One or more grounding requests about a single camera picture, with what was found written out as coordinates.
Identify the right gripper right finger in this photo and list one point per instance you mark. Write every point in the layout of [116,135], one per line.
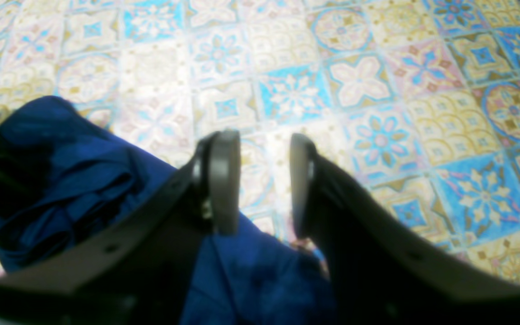
[382,272]

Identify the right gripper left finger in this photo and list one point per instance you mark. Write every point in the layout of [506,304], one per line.
[138,271]

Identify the blue long-sleeve shirt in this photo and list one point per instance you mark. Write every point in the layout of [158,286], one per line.
[95,231]

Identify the patterned tablecloth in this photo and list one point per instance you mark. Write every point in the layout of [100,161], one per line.
[418,99]

